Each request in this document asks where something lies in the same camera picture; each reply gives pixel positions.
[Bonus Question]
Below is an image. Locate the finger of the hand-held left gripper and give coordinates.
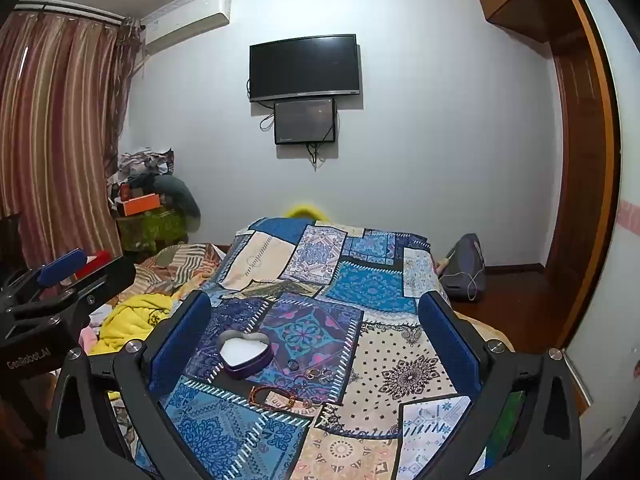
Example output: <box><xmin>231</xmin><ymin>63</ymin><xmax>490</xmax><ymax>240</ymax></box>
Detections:
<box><xmin>0</xmin><ymin>249</ymin><xmax>99</xmax><ymax>311</ymax></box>
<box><xmin>60</xmin><ymin>257</ymin><xmax>137</xmax><ymax>320</ymax></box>

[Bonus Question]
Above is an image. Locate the striped brown curtain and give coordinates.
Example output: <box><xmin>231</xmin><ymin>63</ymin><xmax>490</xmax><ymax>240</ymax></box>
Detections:
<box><xmin>0</xmin><ymin>7</ymin><xmax>143</xmax><ymax>271</ymax></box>

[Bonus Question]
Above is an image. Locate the black wall television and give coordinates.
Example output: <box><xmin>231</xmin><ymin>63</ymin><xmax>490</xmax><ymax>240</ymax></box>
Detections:
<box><xmin>249</xmin><ymin>34</ymin><xmax>362</xmax><ymax>104</ymax></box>

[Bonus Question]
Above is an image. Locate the orange box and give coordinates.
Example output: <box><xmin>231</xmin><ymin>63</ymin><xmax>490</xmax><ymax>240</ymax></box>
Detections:
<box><xmin>115</xmin><ymin>192</ymin><xmax>162</xmax><ymax>217</ymax></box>

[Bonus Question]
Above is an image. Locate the purple heart-shaped tin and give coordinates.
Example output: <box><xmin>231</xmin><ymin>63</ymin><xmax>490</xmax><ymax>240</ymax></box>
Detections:
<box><xmin>216</xmin><ymin>331</ymin><xmax>274</xmax><ymax>381</ymax></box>

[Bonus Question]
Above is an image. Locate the pile of printed bags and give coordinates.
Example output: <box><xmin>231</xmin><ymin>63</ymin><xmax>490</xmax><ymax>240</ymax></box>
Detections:
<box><xmin>107</xmin><ymin>146</ymin><xmax>176</xmax><ymax>196</ymax></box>

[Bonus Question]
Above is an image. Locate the blue patchwork blanket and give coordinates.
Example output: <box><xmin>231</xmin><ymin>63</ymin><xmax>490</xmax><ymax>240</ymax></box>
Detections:
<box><xmin>112</xmin><ymin>217</ymin><xmax>506</xmax><ymax>480</ymax></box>

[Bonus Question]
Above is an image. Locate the pink cloth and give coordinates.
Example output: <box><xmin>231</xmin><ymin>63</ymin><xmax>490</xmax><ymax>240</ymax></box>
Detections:
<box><xmin>77</xmin><ymin>310</ymin><xmax>108</xmax><ymax>356</ymax></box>

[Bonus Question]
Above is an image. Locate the red box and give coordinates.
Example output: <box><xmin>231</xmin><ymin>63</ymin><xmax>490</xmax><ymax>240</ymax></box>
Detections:
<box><xmin>75</xmin><ymin>249</ymin><xmax>113</xmax><ymax>278</ymax></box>

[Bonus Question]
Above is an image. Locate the white air conditioner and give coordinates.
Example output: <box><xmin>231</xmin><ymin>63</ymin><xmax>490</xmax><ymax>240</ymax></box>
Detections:
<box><xmin>141</xmin><ymin>0</ymin><xmax>232</xmax><ymax>56</ymax></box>

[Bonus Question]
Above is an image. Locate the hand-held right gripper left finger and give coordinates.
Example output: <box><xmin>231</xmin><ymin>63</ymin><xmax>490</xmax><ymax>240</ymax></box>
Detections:
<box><xmin>45</xmin><ymin>290</ymin><xmax>213</xmax><ymax>480</ymax></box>

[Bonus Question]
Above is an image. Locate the yellow cloth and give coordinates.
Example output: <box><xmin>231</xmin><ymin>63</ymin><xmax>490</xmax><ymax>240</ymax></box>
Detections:
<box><xmin>89</xmin><ymin>292</ymin><xmax>173</xmax><ymax>358</ymax></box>

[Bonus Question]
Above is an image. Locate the red-brown beaded bracelet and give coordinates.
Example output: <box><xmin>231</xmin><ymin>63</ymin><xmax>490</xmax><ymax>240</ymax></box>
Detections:
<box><xmin>248</xmin><ymin>384</ymin><xmax>282</xmax><ymax>407</ymax></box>

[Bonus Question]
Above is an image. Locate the grey bag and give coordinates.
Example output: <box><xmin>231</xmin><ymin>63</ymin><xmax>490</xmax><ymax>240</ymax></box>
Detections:
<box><xmin>440</xmin><ymin>233</ymin><xmax>487</xmax><ymax>303</ymax></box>

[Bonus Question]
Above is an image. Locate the wooden wardrobe frame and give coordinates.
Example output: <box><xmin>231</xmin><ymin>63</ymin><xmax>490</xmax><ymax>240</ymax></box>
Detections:
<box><xmin>542</xmin><ymin>0</ymin><xmax>623</xmax><ymax>356</ymax></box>

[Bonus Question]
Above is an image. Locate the small black monitor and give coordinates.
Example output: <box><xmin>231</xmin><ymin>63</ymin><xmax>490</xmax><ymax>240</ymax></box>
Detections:
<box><xmin>273</xmin><ymin>98</ymin><xmax>337</xmax><ymax>146</ymax></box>

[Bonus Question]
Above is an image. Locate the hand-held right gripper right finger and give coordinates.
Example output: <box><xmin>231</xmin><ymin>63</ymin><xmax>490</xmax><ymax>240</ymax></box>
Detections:
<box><xmin>417</xmin><ymin>290</ymin><xmax>583</xmax><ymax>480</ymax></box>

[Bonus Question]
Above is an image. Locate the yellow round object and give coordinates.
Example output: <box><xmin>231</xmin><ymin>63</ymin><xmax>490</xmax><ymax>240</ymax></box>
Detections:
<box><xmin>282</xmin><ymin>203</ymin><xmax>331</xmax><ymax>224</ymax></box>

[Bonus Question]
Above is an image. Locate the dark grey-green bag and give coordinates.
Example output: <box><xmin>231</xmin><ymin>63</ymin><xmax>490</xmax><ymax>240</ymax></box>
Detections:
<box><xmin>152</xmin><ymin>174</ymin><xmax>202</xmax><ymax>226</ymax></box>

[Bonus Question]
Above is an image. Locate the curtain rod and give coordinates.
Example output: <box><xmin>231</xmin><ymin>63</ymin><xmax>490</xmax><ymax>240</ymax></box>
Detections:
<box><xmin>12</xmin><ymin>2</ymin><xmax>126</xmax><ymax>26</ymax></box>

